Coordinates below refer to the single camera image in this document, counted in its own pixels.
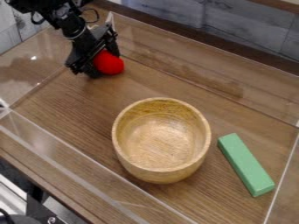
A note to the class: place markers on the clear acrylic tray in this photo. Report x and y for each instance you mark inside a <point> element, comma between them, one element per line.
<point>59,114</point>

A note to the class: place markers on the light wooden bowl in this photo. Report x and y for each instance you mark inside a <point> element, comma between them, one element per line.
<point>162,139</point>

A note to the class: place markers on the red plush strawberry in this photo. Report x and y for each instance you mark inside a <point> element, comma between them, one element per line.
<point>109,63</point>

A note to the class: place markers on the black metal stand base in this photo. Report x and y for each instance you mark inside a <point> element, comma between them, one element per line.
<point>23,210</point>

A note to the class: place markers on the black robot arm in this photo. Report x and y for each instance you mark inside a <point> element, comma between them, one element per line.
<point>62,13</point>

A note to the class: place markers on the clear acrylic corner bracket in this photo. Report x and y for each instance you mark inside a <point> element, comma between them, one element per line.
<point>110,22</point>

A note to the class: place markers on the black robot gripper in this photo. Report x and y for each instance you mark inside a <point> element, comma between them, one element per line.
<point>89,43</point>

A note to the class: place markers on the green rectangular block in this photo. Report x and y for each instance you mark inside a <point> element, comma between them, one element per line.
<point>249,169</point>

